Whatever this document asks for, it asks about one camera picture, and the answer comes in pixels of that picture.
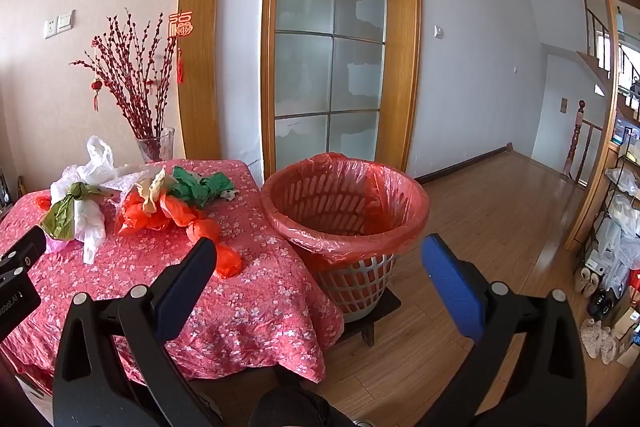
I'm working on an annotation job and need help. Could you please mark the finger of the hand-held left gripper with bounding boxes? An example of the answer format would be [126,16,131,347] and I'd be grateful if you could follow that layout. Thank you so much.
[0,226,47,283]

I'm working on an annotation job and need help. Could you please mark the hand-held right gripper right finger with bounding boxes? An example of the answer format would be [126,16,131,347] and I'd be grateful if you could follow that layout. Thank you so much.
[421,233,593,427]

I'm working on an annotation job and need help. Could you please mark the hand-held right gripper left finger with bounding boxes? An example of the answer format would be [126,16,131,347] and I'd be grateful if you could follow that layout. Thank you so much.
[52,237,223,427]

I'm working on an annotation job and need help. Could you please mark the pink plastic bag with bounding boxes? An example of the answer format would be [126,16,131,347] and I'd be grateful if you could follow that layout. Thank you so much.
[45,234,76,254]

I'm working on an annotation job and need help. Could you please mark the olive green plastic bag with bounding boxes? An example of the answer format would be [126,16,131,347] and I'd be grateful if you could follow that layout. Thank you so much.
[41,182,108,240]

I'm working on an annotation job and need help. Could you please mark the twisted orange plastic bag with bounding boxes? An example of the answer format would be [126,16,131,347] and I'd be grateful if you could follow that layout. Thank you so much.
[160,197,221,243]

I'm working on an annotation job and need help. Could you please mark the white translucent plastic bag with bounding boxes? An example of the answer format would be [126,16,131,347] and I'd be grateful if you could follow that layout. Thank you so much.
[74,197,107,264]

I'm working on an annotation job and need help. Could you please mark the red basket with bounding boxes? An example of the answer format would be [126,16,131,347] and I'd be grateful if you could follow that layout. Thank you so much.
[259,152,431,270]

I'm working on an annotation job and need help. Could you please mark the white plastic lattice basket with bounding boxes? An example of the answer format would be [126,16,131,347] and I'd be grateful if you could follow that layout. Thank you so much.
[270,167,426,323]

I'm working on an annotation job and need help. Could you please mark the beige plastic bag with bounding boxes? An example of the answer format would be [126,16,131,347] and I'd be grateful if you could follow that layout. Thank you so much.
[135,169,173,215]

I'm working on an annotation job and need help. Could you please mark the large white plastic bag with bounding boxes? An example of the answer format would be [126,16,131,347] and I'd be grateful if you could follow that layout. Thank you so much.
[50,136,156,202]

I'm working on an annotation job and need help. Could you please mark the black low stool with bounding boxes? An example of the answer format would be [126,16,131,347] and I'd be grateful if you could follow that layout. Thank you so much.
[340,289,402,348]

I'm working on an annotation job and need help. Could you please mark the pair of beige shoes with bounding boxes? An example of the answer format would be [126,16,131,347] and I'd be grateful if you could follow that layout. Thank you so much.
[575,268,608,298]

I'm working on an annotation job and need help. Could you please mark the white fluffy slipper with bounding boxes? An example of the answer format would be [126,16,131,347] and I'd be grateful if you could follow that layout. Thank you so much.
[580,319,603,355]
[597,327,618,365]

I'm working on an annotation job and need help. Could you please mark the pair of black shoes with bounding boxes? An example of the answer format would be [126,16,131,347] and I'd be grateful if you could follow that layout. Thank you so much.
[587,289,623,320]

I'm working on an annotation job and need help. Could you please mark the person's leg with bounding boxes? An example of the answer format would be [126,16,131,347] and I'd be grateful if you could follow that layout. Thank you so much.
[250,387,361,427]

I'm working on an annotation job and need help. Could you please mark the white bag on rack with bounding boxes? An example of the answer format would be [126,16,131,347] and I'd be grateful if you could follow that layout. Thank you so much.
[595,197,640,268]

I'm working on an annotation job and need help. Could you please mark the cardboard box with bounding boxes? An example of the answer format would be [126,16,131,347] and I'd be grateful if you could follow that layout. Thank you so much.
[612,287,640,368]

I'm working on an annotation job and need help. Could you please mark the black metal shelf rack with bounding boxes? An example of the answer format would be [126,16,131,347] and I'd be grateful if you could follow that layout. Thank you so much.
[580,152,640,308]

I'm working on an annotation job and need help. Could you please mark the glass vase red branches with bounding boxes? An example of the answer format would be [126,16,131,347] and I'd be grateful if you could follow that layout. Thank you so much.
[70,9,178,152]

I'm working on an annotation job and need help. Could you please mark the wooden framed glass door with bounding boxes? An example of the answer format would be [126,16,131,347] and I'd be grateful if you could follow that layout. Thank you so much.
[260,0,423,180]

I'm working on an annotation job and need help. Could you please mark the red hanging tassel ornament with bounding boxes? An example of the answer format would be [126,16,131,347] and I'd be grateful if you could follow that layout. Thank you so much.
[167,11,195,84]

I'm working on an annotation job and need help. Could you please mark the wooden staircase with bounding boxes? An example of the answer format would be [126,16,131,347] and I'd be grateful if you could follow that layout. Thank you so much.
[575,0,640,118]

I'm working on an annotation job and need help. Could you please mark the wooden wall trim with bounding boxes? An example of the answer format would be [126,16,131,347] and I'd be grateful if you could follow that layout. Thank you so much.
[177,0,223,160]

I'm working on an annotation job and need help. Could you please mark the wooden stair railing post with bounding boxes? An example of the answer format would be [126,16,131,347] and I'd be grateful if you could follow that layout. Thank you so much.
[562,99,603,185]

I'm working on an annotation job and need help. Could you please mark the wooden doorway frame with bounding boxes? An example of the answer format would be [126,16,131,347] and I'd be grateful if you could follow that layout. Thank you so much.
[565,0,640,253]

